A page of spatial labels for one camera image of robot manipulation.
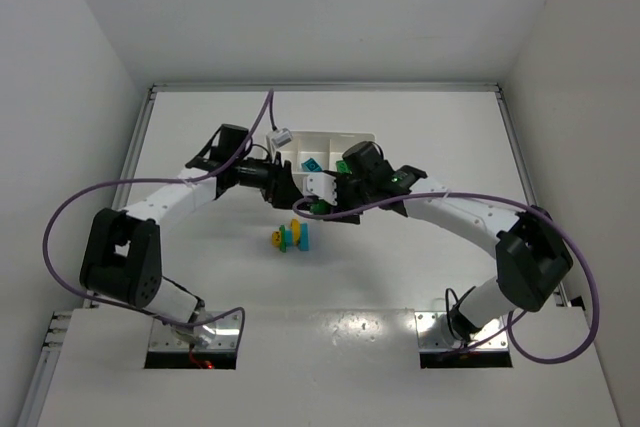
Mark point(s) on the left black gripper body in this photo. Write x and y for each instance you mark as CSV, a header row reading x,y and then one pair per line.
x,y
279,183

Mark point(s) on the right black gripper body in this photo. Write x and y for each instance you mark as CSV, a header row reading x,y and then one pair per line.
x,y
340,197

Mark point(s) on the small green lego brick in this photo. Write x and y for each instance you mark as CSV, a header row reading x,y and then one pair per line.
x,y
320,208

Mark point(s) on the green rectangular lego brick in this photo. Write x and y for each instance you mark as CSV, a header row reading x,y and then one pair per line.
x,y
342,167

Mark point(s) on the yellow arch lego brick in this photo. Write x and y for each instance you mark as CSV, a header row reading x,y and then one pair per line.
x,y
295,231

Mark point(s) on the blue curved lego brick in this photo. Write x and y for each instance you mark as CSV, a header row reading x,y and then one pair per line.
x,y
311,165

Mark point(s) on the blue rectangular lego brick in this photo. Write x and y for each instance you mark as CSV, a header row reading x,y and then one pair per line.
x,y
304,240

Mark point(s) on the yellow face lego piece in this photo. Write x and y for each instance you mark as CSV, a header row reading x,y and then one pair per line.
x,y
276,239

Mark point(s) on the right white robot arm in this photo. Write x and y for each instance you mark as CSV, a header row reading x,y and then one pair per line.
x,y
531,258

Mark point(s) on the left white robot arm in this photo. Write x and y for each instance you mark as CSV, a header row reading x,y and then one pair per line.
x,y
123,257

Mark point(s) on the white three-compartment tray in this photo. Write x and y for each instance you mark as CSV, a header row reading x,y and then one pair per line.
x,y
324,147

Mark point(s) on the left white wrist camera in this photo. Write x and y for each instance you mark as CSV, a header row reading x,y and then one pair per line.
x,y
279,138

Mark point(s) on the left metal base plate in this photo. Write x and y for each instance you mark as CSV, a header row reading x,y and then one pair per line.
x,y
219,337

